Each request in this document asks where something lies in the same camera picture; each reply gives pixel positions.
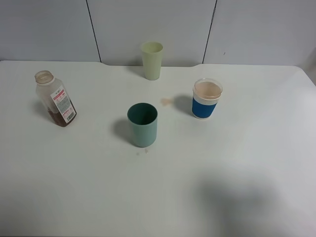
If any teal green plastic cup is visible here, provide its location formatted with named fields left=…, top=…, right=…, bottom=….
left=127, top=103, right=158, bottom=148

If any clear plastic drink bottle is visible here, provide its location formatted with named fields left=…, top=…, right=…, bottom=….
left=35, top=70, right=77, bottom=127

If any blue sleeved paper cup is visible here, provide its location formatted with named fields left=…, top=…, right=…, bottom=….
left=192, top=78, right=223, bottom=119

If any pale yellow plastic cup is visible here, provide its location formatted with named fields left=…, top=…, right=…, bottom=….
left=141, top=41, right=163, bottom=80

